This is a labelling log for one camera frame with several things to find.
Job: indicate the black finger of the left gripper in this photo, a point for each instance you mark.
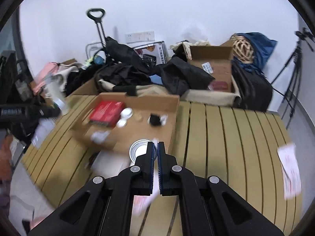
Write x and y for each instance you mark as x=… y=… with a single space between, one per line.
x=49 y=112

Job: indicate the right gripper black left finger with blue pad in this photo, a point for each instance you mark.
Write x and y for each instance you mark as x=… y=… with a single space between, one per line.
x=117 y=193

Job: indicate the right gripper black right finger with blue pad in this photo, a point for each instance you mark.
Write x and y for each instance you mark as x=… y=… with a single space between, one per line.
x=175 y=180

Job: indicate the black sock bundle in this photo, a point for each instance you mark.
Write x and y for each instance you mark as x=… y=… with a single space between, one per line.
x=155 y=120

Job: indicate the pink happy birthday card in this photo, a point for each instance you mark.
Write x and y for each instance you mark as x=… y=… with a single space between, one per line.
x=291 y=177

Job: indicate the white jar lid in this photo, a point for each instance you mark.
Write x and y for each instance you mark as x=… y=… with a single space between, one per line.
x=138 y=148

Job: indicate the white thermos bottle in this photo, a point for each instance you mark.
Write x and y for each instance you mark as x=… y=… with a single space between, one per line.
x=57 y=96

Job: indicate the beige pink clothes heap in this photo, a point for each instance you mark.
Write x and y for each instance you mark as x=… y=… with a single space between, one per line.
x=57 y=72

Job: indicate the white round jar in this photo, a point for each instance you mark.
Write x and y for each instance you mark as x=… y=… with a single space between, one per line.
x=121 y=123

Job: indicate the red printed box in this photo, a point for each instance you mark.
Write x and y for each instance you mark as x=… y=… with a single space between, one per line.
x=106 y=113

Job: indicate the brown cardboard tray box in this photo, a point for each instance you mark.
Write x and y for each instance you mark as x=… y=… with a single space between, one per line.
x=120 y=140

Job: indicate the small white jar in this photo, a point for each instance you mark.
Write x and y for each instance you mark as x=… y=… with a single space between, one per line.
x=126 y=113

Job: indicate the black clothing pile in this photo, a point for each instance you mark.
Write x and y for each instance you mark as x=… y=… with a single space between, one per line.
x=125 y=67

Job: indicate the beige fabric bag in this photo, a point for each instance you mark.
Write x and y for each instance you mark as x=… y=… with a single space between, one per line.
x=225 y=99

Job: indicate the blue folded cloth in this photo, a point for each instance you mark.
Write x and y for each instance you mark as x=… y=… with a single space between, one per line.
x=155 y=79

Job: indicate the printed appliance box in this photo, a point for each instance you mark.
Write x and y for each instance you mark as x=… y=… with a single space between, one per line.
x=153 y=53

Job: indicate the open brown cardboard box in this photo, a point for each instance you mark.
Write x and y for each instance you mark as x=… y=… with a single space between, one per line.
x=216 y=60

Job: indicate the woven rattan basket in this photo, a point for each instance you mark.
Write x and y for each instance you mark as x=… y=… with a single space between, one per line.
x=242 y=49

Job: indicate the blue fabric bag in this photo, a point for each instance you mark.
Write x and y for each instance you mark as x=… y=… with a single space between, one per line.
x=263 y=49

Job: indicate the black tripod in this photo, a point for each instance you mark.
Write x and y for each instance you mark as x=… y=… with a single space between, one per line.
x=290 y=96

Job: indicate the black trolley handle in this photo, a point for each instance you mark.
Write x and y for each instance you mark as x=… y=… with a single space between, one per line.
x=97 y=14

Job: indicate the white wall socket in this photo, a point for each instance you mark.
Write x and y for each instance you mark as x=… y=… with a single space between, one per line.
x=140 y=37

